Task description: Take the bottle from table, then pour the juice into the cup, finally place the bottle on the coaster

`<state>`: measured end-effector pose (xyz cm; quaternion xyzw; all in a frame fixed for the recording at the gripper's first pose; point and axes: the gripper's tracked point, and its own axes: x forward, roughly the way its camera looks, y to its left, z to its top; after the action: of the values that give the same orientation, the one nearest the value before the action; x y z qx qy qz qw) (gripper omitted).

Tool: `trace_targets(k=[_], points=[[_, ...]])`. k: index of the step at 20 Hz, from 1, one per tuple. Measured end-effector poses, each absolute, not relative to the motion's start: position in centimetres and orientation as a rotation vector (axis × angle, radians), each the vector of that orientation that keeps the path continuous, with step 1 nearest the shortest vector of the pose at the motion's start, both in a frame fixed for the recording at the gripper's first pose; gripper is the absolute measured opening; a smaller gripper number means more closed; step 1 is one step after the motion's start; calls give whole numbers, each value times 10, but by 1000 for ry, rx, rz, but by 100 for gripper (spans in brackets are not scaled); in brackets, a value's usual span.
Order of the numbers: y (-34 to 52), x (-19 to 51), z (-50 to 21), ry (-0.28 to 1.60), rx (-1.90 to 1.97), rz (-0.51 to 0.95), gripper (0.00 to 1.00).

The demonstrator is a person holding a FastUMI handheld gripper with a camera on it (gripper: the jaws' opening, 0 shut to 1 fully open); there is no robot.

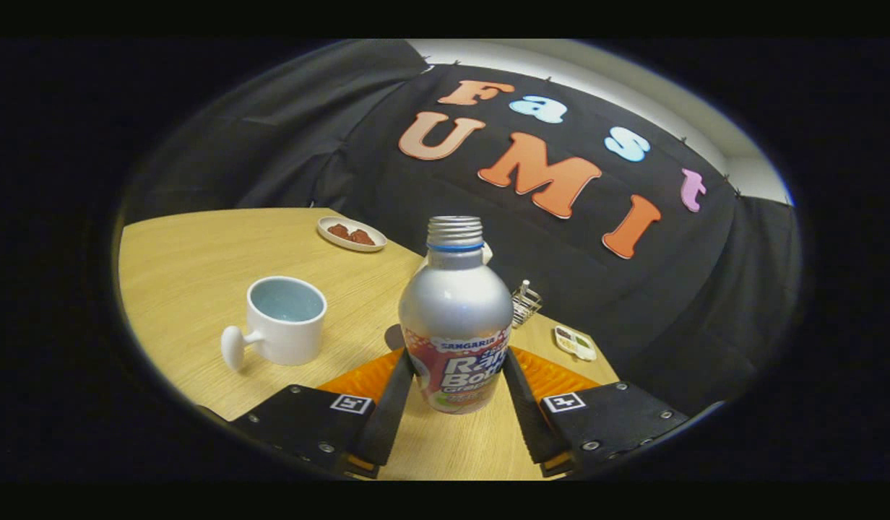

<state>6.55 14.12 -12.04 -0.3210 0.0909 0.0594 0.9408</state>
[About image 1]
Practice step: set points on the white toaster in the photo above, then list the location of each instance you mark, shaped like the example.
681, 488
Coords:
487, 253

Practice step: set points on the white cup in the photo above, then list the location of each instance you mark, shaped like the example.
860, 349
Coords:
286, 339

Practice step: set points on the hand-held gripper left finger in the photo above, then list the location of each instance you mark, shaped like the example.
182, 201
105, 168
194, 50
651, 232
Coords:
391, 419

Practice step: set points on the red food piece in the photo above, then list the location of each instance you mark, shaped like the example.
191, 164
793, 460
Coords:
362, 237
338, 231

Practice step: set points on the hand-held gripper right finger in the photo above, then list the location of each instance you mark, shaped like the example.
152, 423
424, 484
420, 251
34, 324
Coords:
528, 419

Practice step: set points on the silver juice bottle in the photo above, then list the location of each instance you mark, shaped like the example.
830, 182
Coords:
456, 310

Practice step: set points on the wooden table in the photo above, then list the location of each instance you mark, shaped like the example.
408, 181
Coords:
192, 274

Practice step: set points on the white divided condiment dish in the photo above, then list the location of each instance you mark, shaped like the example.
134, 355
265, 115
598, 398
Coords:
575, 344

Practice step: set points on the beige round plate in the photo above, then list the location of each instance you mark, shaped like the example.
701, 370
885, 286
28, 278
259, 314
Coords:
344, 243

